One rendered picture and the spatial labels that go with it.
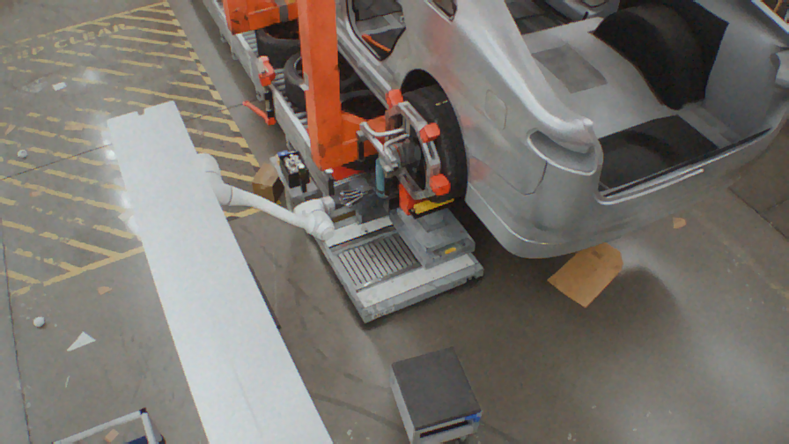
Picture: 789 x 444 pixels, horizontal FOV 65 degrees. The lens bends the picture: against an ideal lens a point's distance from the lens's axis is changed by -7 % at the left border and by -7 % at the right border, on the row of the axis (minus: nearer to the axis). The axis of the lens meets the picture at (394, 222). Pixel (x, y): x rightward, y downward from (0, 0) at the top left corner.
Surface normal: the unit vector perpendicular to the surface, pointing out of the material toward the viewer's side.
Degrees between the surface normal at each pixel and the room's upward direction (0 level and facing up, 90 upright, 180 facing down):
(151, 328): 0
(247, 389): 0
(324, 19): 90
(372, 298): 0
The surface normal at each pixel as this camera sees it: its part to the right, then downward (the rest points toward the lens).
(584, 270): 0.01, -0.70
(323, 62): 0.45, 0.63
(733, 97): -0.89, 0.32
